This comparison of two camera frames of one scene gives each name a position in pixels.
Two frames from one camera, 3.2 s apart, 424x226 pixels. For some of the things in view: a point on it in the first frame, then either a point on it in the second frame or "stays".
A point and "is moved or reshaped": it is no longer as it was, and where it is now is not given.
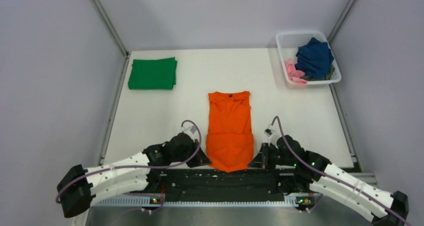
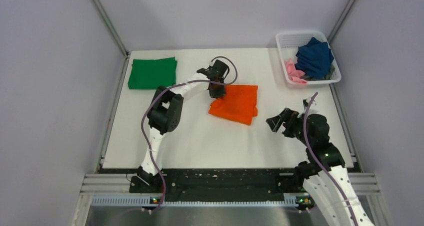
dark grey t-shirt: (327, 77) stays
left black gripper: (201, 159) to (218, 94)
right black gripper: (262, 160) to (290, 116)
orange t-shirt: (229, 138) is moved or reshaped
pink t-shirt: (294, 75) stays
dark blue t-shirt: (315, 58) stays
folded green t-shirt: (153, 74) stays
